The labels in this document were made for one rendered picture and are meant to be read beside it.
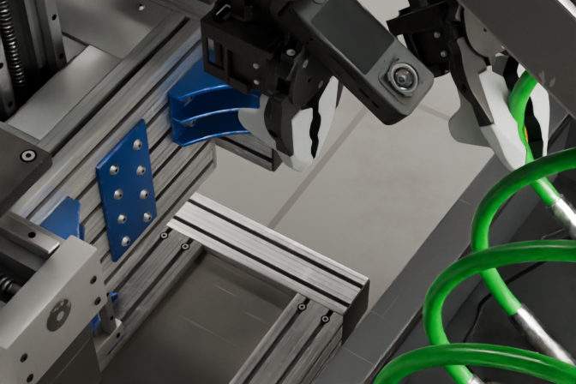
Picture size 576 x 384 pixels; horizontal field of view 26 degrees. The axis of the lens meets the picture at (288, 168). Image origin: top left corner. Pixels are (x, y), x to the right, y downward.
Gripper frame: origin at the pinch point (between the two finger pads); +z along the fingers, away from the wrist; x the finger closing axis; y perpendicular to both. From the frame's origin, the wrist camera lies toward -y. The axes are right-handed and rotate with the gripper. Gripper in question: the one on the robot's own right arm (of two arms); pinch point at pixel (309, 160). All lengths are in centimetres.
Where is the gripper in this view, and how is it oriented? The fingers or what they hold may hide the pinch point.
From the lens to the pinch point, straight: 97.9
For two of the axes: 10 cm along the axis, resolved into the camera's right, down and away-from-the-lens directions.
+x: -5.7, 6.2, -5.3
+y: -8.2, -4.3, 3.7
